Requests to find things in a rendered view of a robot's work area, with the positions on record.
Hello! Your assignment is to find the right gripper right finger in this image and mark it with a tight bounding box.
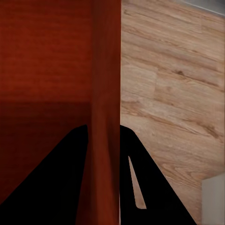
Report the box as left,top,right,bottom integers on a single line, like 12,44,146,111
119,125,197,225

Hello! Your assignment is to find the storage box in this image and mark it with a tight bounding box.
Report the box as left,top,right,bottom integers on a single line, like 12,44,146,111
0,0,121,225

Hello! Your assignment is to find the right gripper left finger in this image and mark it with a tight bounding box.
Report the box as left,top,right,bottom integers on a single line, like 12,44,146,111
0,125,88,225

